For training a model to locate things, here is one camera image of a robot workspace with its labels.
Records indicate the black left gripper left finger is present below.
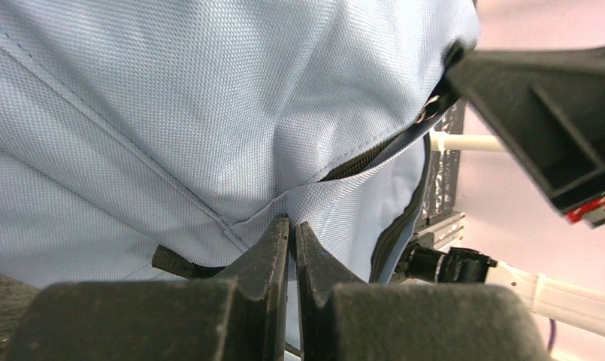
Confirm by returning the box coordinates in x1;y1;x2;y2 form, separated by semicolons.
3;216;290;360

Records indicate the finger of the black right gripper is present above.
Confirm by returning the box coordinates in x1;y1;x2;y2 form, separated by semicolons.
446;44;605;227

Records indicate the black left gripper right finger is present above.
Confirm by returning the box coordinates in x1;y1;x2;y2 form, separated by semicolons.
295;223;550;360

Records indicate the light blue student backpack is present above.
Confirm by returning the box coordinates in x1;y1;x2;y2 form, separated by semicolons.
0;1;479;287

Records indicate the white pvc pipe frame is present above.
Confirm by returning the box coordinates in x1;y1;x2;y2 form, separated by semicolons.
430;131;507;153

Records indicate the aluminium rail frame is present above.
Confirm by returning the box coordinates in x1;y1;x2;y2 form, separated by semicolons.
414;211;466;252

